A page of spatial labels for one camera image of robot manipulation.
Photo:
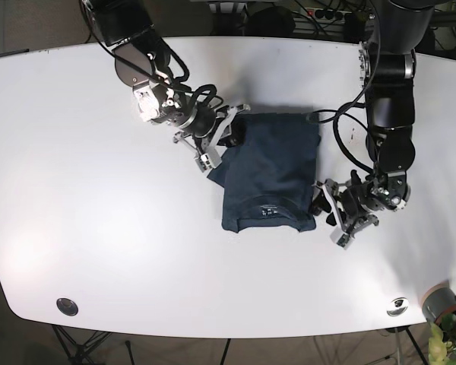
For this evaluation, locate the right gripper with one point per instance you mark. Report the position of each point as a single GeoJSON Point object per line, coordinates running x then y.
{"type": "Point", "coordinates": [207, 128]}

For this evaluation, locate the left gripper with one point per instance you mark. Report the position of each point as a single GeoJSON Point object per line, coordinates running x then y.
{"type": "Point", "coordinates": [341, 203]}

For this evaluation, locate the dark blue T-shirt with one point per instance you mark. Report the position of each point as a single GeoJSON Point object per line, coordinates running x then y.
{"type": "Point", "coordinates": [268, 180]}

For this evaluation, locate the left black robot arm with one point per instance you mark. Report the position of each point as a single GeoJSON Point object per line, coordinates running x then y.
{"type": "Point", "coordinates": [388, 64]}

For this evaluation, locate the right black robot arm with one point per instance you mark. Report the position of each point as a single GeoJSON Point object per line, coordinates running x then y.
{"type": "Point", "coordinates": [158, 77]}

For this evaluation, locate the right silver table grommet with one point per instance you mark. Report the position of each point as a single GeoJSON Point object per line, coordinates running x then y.
{"type": "Point", "coordinates": [397, 306]}

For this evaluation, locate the silver table grommet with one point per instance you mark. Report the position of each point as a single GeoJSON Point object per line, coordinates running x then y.
{"type": "Point", "coordinates": [67, 307]}
{"type": "Point", "coordinates": [397, 306]}

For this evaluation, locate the grey plant pot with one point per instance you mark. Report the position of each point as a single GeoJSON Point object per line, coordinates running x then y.
{"type": "Point", "coordinates": [438, 301]}

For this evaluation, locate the green potted plant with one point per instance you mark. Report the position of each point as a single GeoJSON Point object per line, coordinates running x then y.
{"type": "Point", "coordinates": [442, 341]}

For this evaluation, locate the left silver table grommet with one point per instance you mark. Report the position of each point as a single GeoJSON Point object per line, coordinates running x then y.
{"type": "Point", "coordinates": [67, 307]}

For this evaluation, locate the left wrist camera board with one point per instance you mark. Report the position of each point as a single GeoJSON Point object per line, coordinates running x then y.
{"type": "Point", "coordinates": [341, 238]}

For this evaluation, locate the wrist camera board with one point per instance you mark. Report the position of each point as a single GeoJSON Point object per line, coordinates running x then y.
{"type": "Point", "coordinates": [209, 160]}
{"type": "Point", "coordinates": [341, 238]}

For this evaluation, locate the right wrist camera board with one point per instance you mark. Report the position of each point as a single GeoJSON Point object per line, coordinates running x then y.
{"type": "Point", "coordinates": [209, 160]}

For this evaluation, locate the black table leg frame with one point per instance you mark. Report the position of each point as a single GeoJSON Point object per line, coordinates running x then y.
{"type": "Point", "coordinates": [79, 353]}

